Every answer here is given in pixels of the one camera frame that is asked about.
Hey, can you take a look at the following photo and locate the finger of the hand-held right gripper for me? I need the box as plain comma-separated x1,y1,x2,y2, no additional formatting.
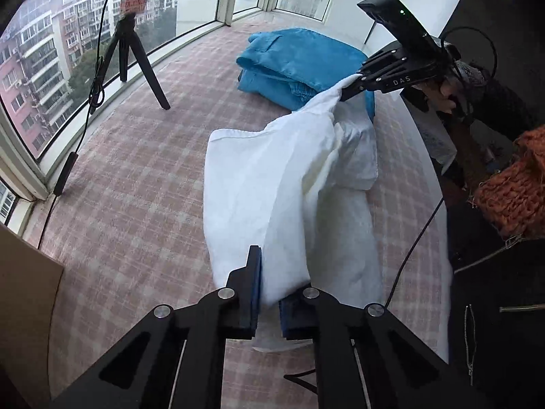
360,49,409,79
338,74,386,103

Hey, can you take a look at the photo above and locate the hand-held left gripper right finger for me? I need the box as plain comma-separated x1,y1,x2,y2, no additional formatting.
279,287,497,409

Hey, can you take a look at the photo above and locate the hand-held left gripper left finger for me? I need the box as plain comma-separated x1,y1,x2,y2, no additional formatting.
49,245,262,409

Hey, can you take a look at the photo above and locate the white shirt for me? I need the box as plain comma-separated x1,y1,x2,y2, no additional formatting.
203,74,384,352

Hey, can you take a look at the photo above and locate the person's right forearm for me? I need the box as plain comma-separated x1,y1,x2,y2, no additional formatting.
451,62,537,137

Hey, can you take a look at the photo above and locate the person's right hand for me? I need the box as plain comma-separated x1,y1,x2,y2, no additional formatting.
419,74,463,116

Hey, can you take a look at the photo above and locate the folded blue garment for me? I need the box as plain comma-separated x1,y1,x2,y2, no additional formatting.
235,28,376,118

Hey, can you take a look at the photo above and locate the pink plaid cloth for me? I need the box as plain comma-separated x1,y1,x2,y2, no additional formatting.
21,21,454,397

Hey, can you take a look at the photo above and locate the orange knit scarf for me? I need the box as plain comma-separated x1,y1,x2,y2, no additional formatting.
468,125,545,241

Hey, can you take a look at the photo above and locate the person's black jacket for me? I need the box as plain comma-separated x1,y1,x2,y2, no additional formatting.
443,196,545,409

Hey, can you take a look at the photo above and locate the black tripod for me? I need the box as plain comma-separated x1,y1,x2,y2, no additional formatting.
104,0,171,110

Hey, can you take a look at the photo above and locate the brown wooden board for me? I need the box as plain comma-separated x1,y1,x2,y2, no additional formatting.
0,222,64,397

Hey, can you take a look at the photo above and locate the window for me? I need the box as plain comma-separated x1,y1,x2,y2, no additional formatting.
0,0,401,205

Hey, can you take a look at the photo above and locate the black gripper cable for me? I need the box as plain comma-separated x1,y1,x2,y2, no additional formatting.
383,26,499,309

